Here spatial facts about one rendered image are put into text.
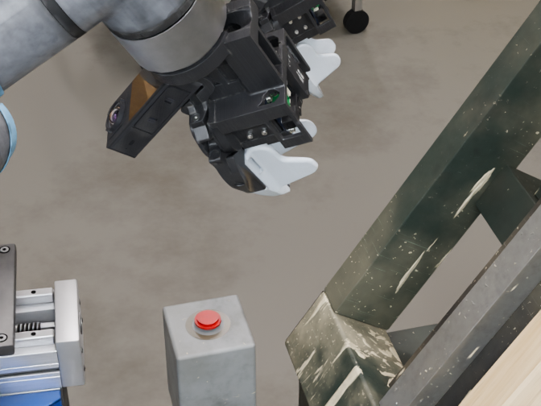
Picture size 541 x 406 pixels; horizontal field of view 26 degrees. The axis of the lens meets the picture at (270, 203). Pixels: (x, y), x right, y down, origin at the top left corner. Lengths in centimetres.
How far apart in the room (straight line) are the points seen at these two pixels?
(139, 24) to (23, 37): 8
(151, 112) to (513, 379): 80
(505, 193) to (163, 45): 102
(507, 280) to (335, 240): 189
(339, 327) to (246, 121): 98
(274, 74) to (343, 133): 304
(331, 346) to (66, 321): 41
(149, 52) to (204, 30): 4
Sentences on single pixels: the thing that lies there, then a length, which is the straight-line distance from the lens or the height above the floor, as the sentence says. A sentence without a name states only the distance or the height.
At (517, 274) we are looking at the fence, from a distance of 155.
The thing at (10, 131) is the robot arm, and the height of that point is 122.
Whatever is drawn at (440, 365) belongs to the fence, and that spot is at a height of 101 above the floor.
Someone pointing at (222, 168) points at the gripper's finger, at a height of 162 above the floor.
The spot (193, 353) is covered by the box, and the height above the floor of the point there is 93.
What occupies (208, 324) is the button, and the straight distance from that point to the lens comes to 175.
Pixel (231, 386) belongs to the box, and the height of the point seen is 85.
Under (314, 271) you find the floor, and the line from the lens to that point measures 331.
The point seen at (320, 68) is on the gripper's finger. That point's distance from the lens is 145.
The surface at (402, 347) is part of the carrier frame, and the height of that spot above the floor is 79.
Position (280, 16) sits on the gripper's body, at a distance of 139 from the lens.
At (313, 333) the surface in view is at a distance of 185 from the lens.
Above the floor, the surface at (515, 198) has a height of 113.
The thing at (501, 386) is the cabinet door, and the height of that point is 104.
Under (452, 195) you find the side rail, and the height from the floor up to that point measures 110.
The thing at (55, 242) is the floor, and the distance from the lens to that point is 346.
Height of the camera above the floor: 213
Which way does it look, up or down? 37 degrees down
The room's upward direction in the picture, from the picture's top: straight up
